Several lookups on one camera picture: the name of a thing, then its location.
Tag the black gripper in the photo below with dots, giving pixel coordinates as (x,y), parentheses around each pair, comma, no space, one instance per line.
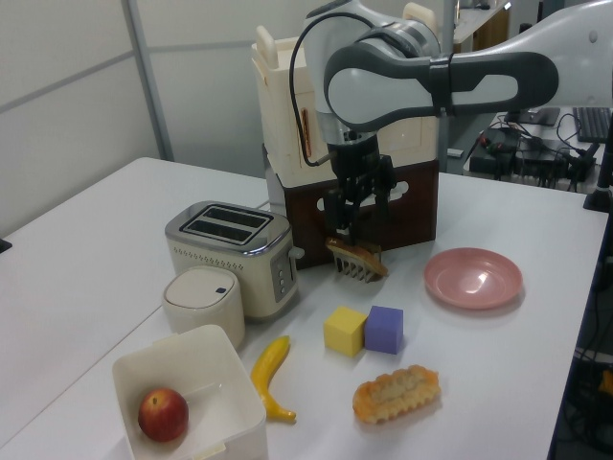
(356,158)

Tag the long orange crusted bread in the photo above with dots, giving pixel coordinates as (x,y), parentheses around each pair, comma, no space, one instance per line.
(395,393)

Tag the white grey Franka robot arm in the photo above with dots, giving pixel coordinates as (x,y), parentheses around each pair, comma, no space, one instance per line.
(373,86)

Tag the dark brown wooden box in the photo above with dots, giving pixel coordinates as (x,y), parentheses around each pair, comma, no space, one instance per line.
(412,220)

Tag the brown toast slice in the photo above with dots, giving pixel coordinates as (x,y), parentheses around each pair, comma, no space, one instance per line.
(364,259)

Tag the metal toast rack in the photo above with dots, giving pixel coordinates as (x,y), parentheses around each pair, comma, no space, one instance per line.
(352,272)

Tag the pink plate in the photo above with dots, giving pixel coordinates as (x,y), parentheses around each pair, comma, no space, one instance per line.
(471,278)

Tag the purple foam cube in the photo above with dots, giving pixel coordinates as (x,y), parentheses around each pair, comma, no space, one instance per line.
(383,330)

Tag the toy kitchen box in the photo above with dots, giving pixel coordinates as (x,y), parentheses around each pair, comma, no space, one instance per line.
(280,96)

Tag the yellow foam cube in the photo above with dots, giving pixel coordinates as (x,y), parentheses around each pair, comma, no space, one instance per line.
(342,330)

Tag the cream and silver toaster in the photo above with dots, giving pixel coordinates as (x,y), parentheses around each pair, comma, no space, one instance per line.
(215,259)

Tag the black monitor stand base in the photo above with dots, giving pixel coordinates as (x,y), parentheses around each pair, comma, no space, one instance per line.
(534,116)

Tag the grey metal pole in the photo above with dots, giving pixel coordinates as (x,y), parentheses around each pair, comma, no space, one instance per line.
(445,29)

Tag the small cream lidded bin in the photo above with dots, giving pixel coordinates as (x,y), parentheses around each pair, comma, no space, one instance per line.
(201,306)

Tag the yellow banana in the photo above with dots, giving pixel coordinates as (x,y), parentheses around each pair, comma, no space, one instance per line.
(268,374)

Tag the cream square plastic container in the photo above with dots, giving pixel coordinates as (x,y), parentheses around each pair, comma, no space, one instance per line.
(191,354)

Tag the black keyboard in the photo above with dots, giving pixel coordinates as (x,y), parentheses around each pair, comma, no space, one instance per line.
(594,122)

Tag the red apple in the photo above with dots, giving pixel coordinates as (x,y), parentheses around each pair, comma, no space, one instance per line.
(163,414)

